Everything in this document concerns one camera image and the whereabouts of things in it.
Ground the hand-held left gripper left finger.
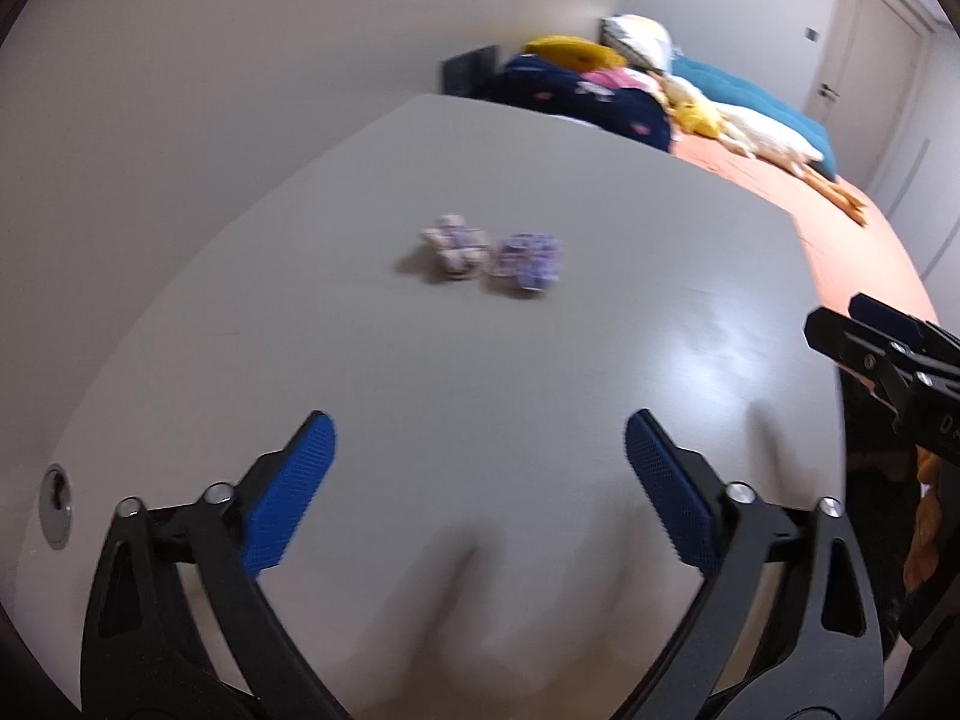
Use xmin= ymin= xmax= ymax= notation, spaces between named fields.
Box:
xmin=79 ymin=410 xmax=353 ymax=720

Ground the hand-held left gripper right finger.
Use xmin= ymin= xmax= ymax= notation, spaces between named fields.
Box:
xmin=615 ymin=409 xmax=886 ymax=720

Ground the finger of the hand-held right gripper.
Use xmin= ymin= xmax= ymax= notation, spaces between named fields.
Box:
xmin=804 ymin=306 xmax=925 ymax=410
xmin=850 ymin=292 xmax=960 ymax=372

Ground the purple knitted plush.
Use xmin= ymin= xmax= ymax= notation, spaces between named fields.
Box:
xmin=487 ymin=231 xmax=563 ymax=297

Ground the pale purple plush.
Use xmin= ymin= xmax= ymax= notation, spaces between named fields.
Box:
xmin=420 ymin=214 xmax=492 ymax=284

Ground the bed with orange sheet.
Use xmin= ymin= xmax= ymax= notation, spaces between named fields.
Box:
xmin=667 ymin=131 xmax=942 ymax=331

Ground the grey wardrobe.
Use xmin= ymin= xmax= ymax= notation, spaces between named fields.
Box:
xmin=862 ymin=30 xmax=960 ymax=301

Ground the grey desk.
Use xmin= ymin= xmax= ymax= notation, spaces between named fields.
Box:
xmin=15 ymin=94 xmax=852 ymax=720

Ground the white goose plush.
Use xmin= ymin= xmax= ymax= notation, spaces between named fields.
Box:
xmin=664 ymin=75 xmax=871 ymax=226

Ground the yellow duck plush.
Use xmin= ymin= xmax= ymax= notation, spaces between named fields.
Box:
xmin=671 ymin=97 xmax=725 ymax=140

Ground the beige door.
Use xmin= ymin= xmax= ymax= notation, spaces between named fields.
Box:
xmin=799 ymin=0 xmax=938 ymax=188

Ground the pink blanket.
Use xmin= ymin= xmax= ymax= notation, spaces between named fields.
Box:
xmin=577 ymin=66 xmax=668 ymax=102

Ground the navy printed blanket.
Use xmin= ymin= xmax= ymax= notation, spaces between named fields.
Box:
xmin=480 ymin=54 xmax=676 ymax=152

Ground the patchwork pillow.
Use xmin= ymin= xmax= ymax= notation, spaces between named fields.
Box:
xmin=600 ymin=13 xmax=676 ymax=76

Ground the mustard yellow plush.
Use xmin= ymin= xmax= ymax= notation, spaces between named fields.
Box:
xmin=521 ymin=35 xmax=627 ymax=72

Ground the black chair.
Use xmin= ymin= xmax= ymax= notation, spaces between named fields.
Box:
xmin=441 ymin=45 xmax=500 ymax=98

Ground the grey desk cable grommet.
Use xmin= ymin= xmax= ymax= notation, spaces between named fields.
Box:
xmin=37 ymin=465 xmax=74 ymax=550

